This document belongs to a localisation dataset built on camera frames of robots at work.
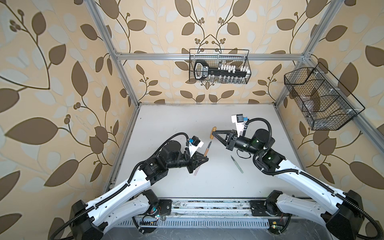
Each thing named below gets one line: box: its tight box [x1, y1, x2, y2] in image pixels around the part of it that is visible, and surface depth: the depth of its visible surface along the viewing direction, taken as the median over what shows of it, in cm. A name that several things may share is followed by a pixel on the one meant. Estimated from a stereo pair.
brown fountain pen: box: [204, 140, 212, 157], surface depth 66 cm
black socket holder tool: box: [194, 60, 252, 81], surface depth 85 cm
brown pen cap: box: [210, 126, 217, 140], surface depth 64 cm
